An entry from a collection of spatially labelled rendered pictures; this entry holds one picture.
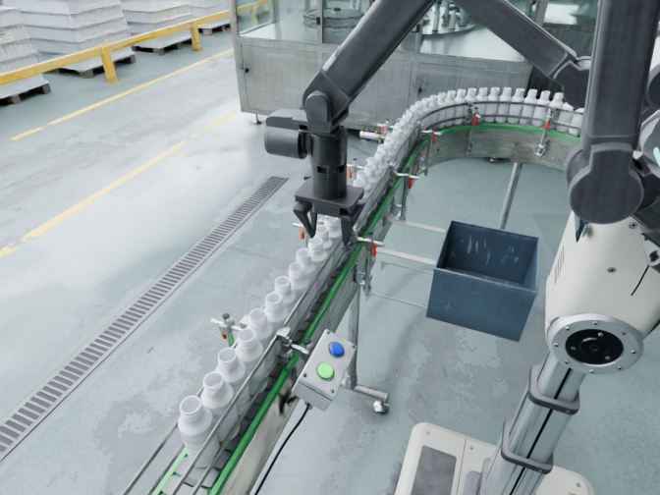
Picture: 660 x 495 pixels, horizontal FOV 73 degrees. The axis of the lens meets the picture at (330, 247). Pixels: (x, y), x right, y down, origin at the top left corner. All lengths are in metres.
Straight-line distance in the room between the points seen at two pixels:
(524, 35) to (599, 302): 0.53
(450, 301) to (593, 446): 1.12
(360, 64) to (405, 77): 3.74
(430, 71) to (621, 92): 3.73
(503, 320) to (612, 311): 0.65
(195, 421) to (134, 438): 1.45
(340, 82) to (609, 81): 0.31
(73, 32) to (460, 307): 6.74
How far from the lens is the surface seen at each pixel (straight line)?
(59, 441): 2.45
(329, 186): 0.70
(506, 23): 1.04
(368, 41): 0.62
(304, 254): 1.16
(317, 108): 0.64
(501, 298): 1.50
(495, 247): 1.76
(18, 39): 7.02
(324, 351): 0.96
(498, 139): 2.56
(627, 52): 0.60
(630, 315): 0.97
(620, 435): 2.51
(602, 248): 0.86
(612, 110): 0.62
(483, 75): 4.24
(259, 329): 0.99
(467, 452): 1.89
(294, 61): 4.71
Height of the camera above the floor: 1.85
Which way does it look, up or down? 36 degrees down
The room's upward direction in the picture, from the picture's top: straight up
